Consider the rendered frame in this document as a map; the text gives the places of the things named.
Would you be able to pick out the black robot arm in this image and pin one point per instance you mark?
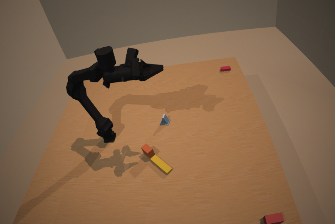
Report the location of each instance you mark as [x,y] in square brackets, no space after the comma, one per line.
[104,68]

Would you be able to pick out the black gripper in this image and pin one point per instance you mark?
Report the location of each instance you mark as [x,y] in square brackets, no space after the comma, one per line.
[138,70]

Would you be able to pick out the yellow bar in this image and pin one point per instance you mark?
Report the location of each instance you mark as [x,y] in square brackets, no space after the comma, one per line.
[148,151]

